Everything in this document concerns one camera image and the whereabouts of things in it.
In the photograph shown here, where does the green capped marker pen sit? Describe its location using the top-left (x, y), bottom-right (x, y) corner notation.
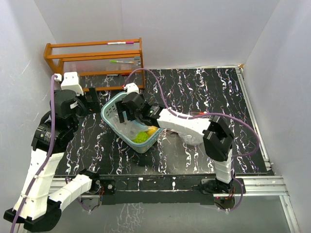
top-left (109, 60), bottom-right (134, 64)

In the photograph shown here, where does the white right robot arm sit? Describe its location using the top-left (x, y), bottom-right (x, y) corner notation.
top-left (116, 92), bottom-right (234, 194)

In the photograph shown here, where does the green bumpy fruit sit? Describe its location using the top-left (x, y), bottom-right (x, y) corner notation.
top-left (132, 132), bottom-right (149, 143)

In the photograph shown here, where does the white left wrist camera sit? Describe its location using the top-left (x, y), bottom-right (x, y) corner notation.
top-left (54, 71), bottom-right (84, 96)

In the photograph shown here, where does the yellow lemon fruit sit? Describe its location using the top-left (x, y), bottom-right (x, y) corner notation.
top-left (146, 126), bottom-right (158, 137)

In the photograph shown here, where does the red zipper clear bag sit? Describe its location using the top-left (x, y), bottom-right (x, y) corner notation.
top-left (168, 112), bottom-right (210, 146)

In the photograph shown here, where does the light blue plastic basket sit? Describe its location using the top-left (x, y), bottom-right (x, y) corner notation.
top-left (101, 92), bottom-right (163, 153)

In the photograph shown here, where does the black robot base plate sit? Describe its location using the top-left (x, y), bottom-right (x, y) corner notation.
top-left (51, 173), bottom-right (246, 206)

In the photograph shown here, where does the pink white marker pen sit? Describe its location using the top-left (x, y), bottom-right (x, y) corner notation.
top-left (107, 41), bottom-right (134, 45)

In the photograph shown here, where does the aluminium frame rail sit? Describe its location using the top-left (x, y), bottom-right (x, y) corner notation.
top-left (236, 64), bottom-right (300, 233)

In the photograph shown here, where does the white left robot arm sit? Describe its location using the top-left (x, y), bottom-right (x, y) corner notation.
top-left (3, 88), bottom-right (101, 233)

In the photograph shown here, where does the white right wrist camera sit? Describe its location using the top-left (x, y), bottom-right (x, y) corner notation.
top-left (123, 83), bottom-right (139, 95)

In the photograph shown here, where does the blue zipper clear bag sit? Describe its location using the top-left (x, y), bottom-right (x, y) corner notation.
top-left (109, 111), bottom-right (149, 140)

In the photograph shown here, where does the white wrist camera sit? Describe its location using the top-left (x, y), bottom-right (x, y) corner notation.
top-left (123, 83), bottom-right (139, 95)
top-left (54, 71), bottom-right (84, 96)

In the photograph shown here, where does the wooden shelf rack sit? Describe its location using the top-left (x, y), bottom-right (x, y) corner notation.
top-left (43, 37), bottom-right (145, 91)

